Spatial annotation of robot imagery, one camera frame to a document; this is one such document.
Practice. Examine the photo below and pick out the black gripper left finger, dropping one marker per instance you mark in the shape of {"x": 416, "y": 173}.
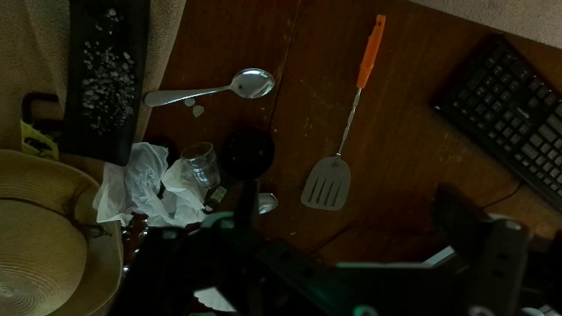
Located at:
{"x": 246, "y": 268}

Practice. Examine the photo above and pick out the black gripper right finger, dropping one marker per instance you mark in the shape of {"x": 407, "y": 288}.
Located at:
{"x": 491, "y": 268}

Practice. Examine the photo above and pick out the small metal spoon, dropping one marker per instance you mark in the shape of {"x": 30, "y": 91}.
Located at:
{"x": 267, "y": 202}

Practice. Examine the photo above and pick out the clear glass jar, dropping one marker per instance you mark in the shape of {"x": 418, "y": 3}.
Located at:
{"x": 202, "y": 163}

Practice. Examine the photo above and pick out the black round cup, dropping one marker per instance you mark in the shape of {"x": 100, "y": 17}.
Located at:
{"x": 246, "y": 152}

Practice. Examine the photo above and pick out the crumpled white paper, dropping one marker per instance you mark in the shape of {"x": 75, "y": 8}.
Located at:
{"x": 137, "y": 186}

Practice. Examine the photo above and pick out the black computer keyboard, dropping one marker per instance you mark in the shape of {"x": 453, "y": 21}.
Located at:
{"x": 514, "y": 116}

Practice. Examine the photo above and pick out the large metal spoon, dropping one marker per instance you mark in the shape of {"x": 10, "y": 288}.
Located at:
{"x": 253, "y": 82}

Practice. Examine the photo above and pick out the straw hat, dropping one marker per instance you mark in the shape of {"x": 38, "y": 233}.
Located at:
{"x": 40, "y": 245}

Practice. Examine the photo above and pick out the dark tray with pebbles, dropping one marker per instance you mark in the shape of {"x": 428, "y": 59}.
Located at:
{"x": 105, "y": 80}

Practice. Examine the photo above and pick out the cream woven table runner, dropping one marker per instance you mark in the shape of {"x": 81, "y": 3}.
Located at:
{"x": 28, "y": 52}

